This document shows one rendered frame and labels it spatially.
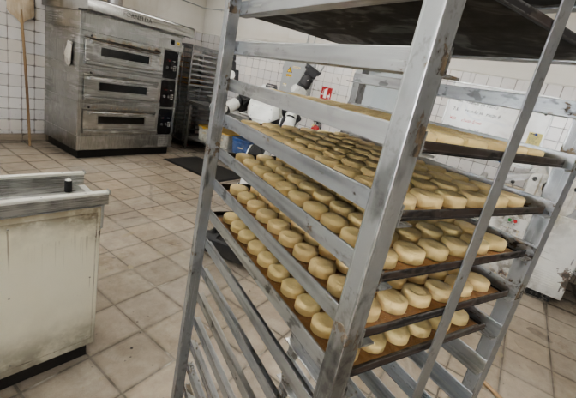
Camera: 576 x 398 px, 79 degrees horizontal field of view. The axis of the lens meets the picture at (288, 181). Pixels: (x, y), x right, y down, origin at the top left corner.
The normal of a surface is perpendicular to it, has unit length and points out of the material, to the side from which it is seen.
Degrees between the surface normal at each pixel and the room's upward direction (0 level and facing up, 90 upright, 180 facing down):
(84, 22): 90
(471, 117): 90
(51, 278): 90
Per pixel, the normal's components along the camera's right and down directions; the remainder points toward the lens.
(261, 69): -0.57, 0.11
